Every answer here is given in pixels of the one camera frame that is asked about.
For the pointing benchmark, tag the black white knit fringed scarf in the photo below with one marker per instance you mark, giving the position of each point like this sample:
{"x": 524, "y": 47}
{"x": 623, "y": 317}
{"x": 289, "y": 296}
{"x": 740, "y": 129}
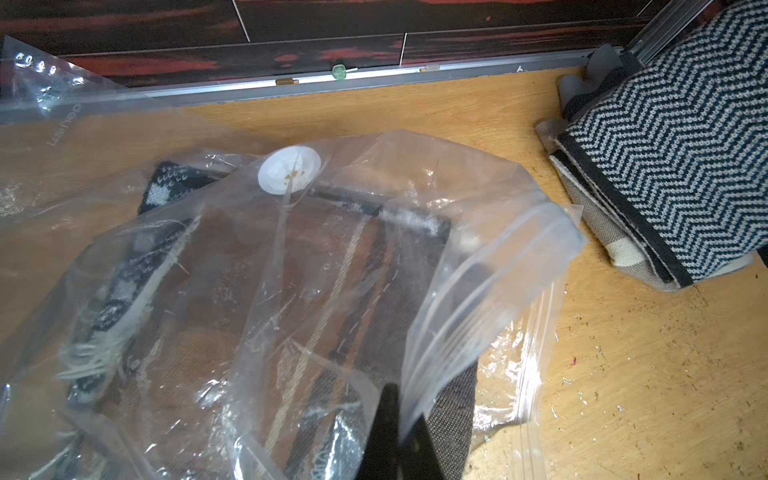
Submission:
{"x": 119, "y": 309}

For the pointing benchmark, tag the clear plastic vacuum bag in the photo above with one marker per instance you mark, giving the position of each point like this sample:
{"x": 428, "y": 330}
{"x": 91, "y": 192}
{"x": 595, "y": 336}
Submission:
{"x": 86, "y": 162}

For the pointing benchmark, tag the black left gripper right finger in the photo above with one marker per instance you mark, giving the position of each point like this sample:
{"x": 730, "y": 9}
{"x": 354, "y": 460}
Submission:
{"x": 417, "y": 456}

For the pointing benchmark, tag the brown plaid scarf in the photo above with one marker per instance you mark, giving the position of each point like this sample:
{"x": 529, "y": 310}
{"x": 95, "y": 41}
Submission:
{"x": 272, "y": 342}

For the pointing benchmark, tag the dark blue grey plaid scarf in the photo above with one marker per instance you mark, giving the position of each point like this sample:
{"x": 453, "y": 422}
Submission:
{"x": 605, "y": 70}

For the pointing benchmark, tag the aluminium corner frame post right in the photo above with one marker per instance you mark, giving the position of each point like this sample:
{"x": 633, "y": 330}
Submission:
{"x": 664, "y": 27}

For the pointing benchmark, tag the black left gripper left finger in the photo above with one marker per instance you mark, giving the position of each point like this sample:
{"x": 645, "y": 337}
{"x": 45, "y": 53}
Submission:
{"x": 380, "y": 457}

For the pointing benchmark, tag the black white herringbone scarf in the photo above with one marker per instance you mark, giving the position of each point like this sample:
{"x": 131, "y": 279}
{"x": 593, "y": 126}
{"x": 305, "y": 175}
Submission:
{"x": 719, "y": 72}

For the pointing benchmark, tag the beige striped scarf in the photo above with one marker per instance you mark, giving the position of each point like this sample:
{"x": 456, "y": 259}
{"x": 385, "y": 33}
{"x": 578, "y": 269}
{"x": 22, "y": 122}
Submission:
{"x": 673, "y": 203}

